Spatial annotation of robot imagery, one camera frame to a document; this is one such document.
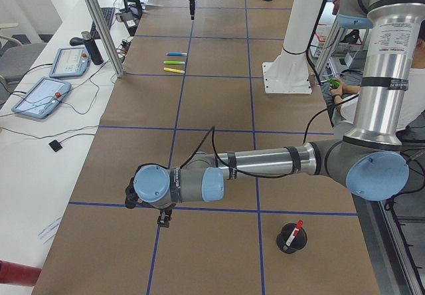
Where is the teach pendant tablet far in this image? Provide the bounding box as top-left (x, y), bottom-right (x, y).
top-left (49, 46), bottom-right (90, 78)

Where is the blue highlighter pen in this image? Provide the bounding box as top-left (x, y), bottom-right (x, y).
top-left (166, 52), bottom-right (188, 57)

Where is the teach pendant tablet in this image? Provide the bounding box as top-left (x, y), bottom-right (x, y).
top-left (12, 77), bottom-right (72, 120)
top-left (49, 46), bottom-right (90, 78)

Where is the teach pendant tablet near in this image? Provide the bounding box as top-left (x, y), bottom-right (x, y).
top-left (12, 77), bottom-right (72, 120)

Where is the aluminium frame post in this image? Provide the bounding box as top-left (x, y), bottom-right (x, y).
top-left (85, 0), bottom-right (124, 78)

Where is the green highlighter pen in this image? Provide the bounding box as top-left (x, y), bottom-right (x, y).
top-left (163, 60), bottom-right (186, 66)

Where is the red fire extinguisher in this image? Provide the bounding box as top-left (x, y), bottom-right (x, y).
top-left (1, 260), bottom-right (41, 286)

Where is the yellow highlighter pen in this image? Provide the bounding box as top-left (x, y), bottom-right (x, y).
top-left (163, 67), bottom-right (185, 74)

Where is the black keyboard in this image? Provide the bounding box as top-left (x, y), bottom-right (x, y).
top-left (88, 7), bottom-right (116, 40)

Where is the seated person white shirt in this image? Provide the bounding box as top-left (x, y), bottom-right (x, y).
top-left (327, 23), bottom-right (424, 144)

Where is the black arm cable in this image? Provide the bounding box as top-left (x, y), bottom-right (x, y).
top-left (179, 125), bottom-right (263, 178)

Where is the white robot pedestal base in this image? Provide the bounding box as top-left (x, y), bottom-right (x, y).
top-left (262, 0), bottom-right (326, 94)

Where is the black water bottle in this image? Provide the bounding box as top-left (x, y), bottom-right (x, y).
top-left (81, 31), bottom-right (104, 65)

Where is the small black sensor pad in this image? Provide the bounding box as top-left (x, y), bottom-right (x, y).
top-left (48, 140), bottom-right (62, 152)

